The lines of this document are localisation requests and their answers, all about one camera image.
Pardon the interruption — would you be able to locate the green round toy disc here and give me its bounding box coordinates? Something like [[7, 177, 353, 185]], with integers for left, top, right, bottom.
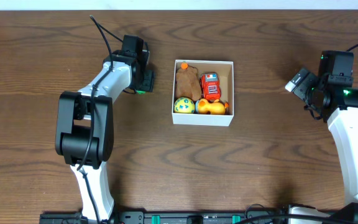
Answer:
[[136, 90, 145, 95]]

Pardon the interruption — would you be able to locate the brown plush bear toy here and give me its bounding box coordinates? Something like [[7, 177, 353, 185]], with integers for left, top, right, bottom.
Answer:
[[175, 62, 201, 101]]

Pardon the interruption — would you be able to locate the yellow ball with letters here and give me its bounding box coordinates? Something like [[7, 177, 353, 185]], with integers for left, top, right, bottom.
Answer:
[[173, 97, 195, 114]]

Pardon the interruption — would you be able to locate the red toy fire truck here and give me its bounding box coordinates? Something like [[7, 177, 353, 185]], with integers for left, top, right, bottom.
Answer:
[[200, 73, 221, 101]]

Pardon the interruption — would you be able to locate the yellow rubber duck toy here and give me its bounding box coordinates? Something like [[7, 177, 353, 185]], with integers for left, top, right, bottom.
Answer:
[[195, 98, 229, 115]]

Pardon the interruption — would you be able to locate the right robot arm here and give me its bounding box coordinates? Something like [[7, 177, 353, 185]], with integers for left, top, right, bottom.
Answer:
[[285, 50, 358, 223]]

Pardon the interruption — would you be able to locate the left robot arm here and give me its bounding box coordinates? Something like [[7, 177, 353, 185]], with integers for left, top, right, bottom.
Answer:
[[55, 35, 155, 223]]

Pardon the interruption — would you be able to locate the white cardboard box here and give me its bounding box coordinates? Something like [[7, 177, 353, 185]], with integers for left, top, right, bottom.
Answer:
[[171, 60, 235, 126]]

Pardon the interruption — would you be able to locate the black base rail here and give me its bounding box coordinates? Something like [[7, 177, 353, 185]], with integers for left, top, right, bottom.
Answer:
[[39, 208, 276, 224]]

